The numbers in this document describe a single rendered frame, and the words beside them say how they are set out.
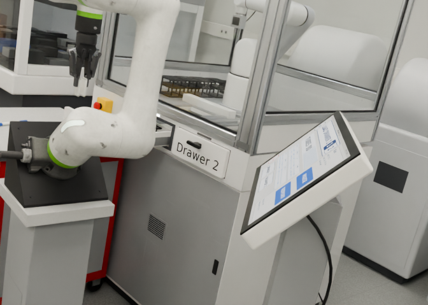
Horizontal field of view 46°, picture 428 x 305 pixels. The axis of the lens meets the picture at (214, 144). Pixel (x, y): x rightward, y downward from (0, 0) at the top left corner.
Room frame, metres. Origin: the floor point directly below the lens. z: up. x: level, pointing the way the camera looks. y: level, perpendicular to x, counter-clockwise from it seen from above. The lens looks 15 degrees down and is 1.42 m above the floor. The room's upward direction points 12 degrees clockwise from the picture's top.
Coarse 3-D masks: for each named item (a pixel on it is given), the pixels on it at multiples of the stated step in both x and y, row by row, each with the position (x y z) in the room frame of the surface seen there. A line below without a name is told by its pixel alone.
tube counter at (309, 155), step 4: (312, 144) 1.33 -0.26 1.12; (308, 148) 1.31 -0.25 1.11; (312, 148) 1.28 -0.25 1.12; (316, 148) 1.26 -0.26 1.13; (304, 152) 1.30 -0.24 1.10; (308, 152) 1.27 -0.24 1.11; (312, 152) 1.25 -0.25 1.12; (316, 152) 1.22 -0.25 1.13; (304, 156) 1.26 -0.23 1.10; (308, 156) 1.24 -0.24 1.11; (312, 156) 1.21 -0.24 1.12; (316, 156) 1.19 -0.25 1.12; (304, 160) 1.22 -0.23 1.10; (308, 160) 1.20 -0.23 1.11; (312, 160) 1.18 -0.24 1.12; (316, 160) 1.15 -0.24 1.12; (304, 164) 1.19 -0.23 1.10; (308, 164) 1.17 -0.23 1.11; (304, 168) 1.16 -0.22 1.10
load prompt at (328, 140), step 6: (324, 126) 1.43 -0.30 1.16; (330, 126) 1.38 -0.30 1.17; (318, 132) 1.40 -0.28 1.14; (324, 132) 1.36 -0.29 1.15; (330, 132) 1.31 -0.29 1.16; (318, 138) 1.34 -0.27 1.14; (324, 138) 1.30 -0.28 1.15; (330, 138) 1.26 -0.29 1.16; (336, 138) 1.22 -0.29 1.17; (324, 144) 1.24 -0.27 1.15; (330, 144) 1.21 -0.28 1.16; (336, 144) 1.17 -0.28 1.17; (324, 150) 1.19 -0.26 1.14; (330, 150) 1.15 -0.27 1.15
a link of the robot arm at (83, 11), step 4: (76, 4) 1.82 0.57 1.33; (80, 4) 1.82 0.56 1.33; (80, 8) 1.82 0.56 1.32; (84, 8) 1.82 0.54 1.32; (88, 8) 1.82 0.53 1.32; (92, 8) 1.82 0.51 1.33; (76, 12) 1.84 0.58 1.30; (80, 12) 1.82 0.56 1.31; (84, 12) 1.82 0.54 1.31; (88, 12) 1.82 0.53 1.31; (92, 12) 1.82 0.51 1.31; (96, 12) 1.83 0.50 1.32; (100, 12) 1.84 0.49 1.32; (84, 16) 1.82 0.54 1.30; (88, 16) 1.82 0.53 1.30; (92, 16) 1.82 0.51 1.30; (96, 16) 1.83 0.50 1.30; (100, 16) 1.85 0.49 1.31
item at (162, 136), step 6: (162, 126) 2.08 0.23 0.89; (156, 132) 1.96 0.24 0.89; (162, 132) 1.98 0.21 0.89; (168, 132) 2.01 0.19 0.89; (156, 138) 1.96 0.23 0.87; (162, 138) 1.99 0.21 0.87; (168, 138) 2.01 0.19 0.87; (156, 144) 1.96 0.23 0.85; (162, 144) 1.99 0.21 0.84; (168, 144) 2.01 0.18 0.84
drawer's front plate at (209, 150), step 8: (176, 128) 1.97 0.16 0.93; (176, 136) 1.97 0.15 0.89; (184, 136) 1.94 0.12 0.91; (192, 136) 1.91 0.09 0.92; (176, 144) 1.96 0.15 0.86; (184, 144) 1.93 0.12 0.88; (208, 144) 1.85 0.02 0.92; (176, 152) 1.95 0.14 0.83; (184, 152) 1.93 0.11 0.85; (192, 152) 1.90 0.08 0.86; (200, 152) 1.87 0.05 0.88; (208, 152) 1.84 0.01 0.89; (216, 152) 1.82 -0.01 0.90; (224, 152) 1.79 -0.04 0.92; (192, 160) 1.89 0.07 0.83; (208, 160) 1.83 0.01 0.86; (224, 160) 1.78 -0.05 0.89; (208, 168) 1.83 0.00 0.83; (216, 168) 1.80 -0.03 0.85; (224, 168) 1.78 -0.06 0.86; (224, 176) 1.79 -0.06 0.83
